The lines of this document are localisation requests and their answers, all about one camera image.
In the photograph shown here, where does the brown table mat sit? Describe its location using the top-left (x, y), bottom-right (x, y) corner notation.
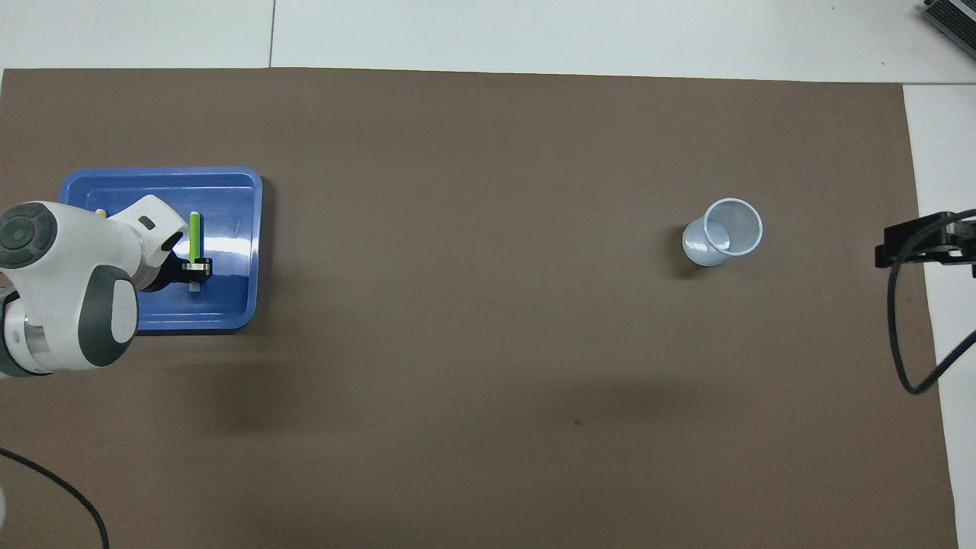
top-left (0, 67), bottom-right (960, 549)

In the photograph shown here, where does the blue plastic tray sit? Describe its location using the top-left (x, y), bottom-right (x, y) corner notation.
top-left (59, 166), bottom-right (264, 333)

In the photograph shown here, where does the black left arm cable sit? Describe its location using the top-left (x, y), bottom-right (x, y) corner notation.
top-left (0, 448), bottom-right (109, 549)

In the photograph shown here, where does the translucent white plastic cup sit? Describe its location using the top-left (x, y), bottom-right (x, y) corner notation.
top-left (682, 197), bottom-right (764, 268)

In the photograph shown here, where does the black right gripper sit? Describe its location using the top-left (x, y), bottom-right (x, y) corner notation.
top-left (875, 212), bottom-right (976, 268)

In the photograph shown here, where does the green pen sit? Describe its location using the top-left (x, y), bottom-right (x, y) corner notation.
top-left (188, 210), bottom-right (204, 294)

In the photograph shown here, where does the grey finned device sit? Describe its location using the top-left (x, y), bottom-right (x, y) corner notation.
top-left (921, 0), bottom-right (976, 60)

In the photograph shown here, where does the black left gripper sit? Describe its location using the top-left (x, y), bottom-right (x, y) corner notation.
top-left (141, 255), bottom-right (213, 294)

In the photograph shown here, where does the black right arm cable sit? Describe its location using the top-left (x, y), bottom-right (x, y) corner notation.
top-left (886, 209), bottom-right (976, 394)

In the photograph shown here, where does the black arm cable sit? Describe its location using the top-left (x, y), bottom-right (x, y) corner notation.
top-left (0, 448), bottom-right (109, 549)
top-left (886, 209), bottom-right (976, 394)

